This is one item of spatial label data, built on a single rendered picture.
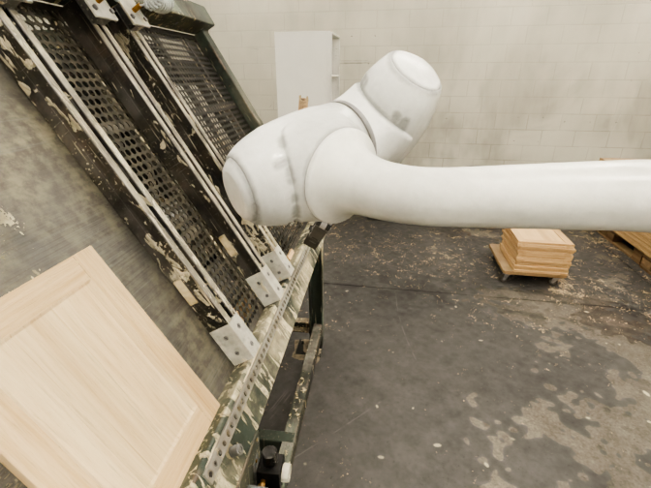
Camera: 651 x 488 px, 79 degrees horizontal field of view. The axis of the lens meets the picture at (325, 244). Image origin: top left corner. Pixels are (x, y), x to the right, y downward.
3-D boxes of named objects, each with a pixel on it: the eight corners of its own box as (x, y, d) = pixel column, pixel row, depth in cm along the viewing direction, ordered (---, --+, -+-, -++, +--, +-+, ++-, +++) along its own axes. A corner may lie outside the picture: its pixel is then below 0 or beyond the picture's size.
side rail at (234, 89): (298, 226, 227) (315, 218, 224) (184, 42, 196) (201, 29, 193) (301, 221, 234) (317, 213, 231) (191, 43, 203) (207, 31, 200)
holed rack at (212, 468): (210, 485, 82) (212, 484, 81) (201, 475, 81) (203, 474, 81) (321, 220, 232) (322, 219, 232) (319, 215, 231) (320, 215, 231)
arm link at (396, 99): (365, 116, 62) (302, 144, 55) (414, 26, 49) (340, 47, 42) (411, 166, 60) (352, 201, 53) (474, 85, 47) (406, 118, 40)
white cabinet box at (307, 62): (330, 228, 463) (331, 30, 383) (282, 225, 472) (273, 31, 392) (337, 212, 518) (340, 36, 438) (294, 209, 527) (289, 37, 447)
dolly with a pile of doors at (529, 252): (566, 289, 329) (578, 245, 313) (499, 285, 338) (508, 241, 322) (542, 259, 385) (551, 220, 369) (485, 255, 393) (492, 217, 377)
